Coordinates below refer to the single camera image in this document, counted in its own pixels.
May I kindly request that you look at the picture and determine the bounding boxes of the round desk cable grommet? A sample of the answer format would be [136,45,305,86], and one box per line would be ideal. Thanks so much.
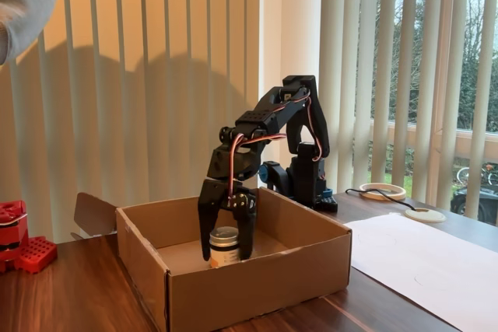
[404,207,447,225]

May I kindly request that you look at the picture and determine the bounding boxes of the red leader arm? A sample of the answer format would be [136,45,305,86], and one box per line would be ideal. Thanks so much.
[0,199,30,274]

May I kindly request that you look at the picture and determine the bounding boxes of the white paper sheet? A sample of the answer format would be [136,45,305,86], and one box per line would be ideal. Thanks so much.
[344,211,498,332]

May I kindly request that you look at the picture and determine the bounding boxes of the grey sleeved forearm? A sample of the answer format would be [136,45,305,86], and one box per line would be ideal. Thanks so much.
[0,0,58,66]

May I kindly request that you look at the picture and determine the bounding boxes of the black clamp with blue knob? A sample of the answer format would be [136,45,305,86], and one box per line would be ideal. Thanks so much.
[258,159,296,201]

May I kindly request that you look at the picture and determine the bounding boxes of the masking tape roll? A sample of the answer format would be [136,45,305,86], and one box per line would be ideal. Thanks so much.
[358,183,407,202]

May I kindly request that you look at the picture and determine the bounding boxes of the bicycle outside window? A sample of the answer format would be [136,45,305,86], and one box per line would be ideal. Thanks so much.
[453,163,498,189]

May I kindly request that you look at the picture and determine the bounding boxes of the black cable through grommet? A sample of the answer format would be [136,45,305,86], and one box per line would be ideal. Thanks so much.
[345,187,418,212]

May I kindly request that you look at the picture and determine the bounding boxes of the small jar with metal lid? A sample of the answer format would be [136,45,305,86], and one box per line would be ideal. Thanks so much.
[209,225,241,270]

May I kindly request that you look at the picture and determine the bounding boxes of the open cardboard box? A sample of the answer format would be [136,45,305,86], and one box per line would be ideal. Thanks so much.
[73,187,353,332]

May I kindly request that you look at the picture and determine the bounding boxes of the dark vehicle outside window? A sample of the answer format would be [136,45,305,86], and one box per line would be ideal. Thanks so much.
[450,186,498,227]

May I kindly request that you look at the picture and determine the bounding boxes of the red perforated base block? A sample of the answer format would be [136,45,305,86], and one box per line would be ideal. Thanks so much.
[14,235,58,275]

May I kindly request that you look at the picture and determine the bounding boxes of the vertical window blinds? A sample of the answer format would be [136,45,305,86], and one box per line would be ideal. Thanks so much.
[0,0,261,243]
[318,0,498,228]

